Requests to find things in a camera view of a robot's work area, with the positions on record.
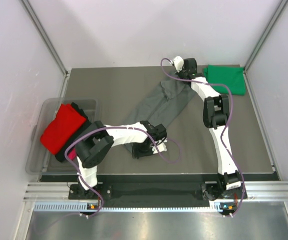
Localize red t shirt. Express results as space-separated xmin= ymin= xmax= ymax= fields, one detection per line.
xmin=40 ymin=103 xmax=86 ymax=155

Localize right aluminium frame post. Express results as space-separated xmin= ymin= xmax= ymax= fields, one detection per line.
xmin=243 ymin=0 xmax=288 ymax=73

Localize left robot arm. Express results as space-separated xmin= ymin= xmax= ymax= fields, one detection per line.
xmin=65 ymin=120 xmax=167 ymax=199

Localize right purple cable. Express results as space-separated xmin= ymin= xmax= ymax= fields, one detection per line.
xmin=160 ymin=57 xmax=246 ymax=218

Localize aluminium front rail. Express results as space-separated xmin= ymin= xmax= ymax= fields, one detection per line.
xmin=24 ymin=181 xmax=288 ymax=202

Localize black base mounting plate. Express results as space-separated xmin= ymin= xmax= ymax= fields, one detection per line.
xmin=68 ymin=174 xmax=249 ymax=202

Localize left aluminium frame post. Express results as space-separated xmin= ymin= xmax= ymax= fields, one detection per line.
xmin=19 ymin=0 xmax=68 ymax=76

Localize slotted cable duct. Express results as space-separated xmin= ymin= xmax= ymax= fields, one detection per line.
xmin=34 ymin=202 xmax=233 ymax=213

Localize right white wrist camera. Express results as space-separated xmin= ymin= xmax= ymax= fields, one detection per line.
xmin=171 ymin=56 xmax=184 ymax=72

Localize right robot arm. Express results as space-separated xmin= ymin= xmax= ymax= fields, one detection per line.
xmin=172 ymin=56 xmax=242 ymax=200

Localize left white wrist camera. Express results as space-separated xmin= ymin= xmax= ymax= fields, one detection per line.
xmin=151 ymin=140 xmax=167 ymax=154

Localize pink t shirt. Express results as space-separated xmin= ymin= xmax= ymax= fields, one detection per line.
xmin=68 ymin=149 xmax=77 ymax=161

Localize aluminium frame post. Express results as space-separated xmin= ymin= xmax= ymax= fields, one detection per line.
xmin=243 ymin=0 xmax=288 ymax=73
xmin=19 ymin=0 xmax=68 ymax=76

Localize grey t shirt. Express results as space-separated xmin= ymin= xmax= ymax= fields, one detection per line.
xmin=122 ymin=79 xmax=197 ymax=160

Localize folded green t shirt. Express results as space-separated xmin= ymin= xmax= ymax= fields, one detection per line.
xmin=203 ymin=65 xmax=246 ymax=96

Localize clear plastic bin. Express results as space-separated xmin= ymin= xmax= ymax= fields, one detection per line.
xmin=26 ymin=97 xmax=100 ymax=175

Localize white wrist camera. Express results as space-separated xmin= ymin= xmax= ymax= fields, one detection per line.
xmin=171 ymin=56 xmax=184 ymax=72
xmin=151 ymin=140 xmax=167 ymax=154

